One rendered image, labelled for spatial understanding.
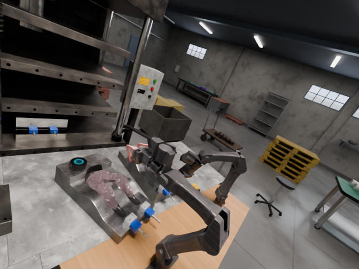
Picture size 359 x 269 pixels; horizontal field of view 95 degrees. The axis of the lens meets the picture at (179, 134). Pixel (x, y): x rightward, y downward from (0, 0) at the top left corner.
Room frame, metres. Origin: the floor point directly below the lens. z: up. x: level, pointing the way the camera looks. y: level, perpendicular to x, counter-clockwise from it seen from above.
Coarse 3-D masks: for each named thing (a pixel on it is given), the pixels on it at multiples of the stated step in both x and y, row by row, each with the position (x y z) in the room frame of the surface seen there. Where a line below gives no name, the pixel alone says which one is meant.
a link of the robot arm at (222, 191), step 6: (234, 168) 1.00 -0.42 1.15; (228, 174) 0.99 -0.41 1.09; (234, 174) 0.96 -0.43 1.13; (240, 174) 0.97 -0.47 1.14; (228, 180) 0.96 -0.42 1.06; (234, 180) 0.97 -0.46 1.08; (222, 186) 0.98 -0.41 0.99; (228, 186) 0.97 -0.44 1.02; (216, 192) 0.99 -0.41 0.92; (222, 192) 0.95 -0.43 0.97; (228, 192) 0.97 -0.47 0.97
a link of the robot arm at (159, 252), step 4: (160, 248) 0.46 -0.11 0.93; (156, 252) 0.45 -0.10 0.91; (160, 252) 0.44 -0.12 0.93; (156, 256) 0.45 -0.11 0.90; (160, 256) 0.44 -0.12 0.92; (172, 256) 0.48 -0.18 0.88; (160, 260) 0.44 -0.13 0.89; (164, 260) 0.44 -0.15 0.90; (168, 260) 0.46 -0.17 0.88; (164, 264) 0.44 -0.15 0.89
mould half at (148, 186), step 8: (120, 152) 1.07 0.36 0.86; (120, 160) 1.05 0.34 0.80; (128, 160) 0.99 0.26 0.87; (128, 168) 0.98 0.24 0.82; (136, 168) 0.93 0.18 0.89; (136, 176) 0.91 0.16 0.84; (144, 176) 0.89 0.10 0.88; (144, 184) 0.85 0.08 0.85; (152, 184) 0.84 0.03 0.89; (144, 192) 0.84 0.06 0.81; (152, 192) 0.80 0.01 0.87; (160, 192) 0.80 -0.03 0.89; (152, 200) 0.79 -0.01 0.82; (160, 200) 0.82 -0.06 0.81
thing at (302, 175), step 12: (276, 144) 4.73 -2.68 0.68; (288, 144) 4.60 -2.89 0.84; (264, 156) 4.74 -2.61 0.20; (276, 156) 4.94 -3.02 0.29; (288, 156) 4.52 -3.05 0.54; (300, 156) 4.42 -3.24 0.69; (312, 156) 4.32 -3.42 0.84; (276, 168) 4.54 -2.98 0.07; (288, 168) 4.74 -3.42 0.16; (300, 168) 4.34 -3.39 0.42; (312, 168) 4.24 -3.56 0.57; (300, 180) 4.24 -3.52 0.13
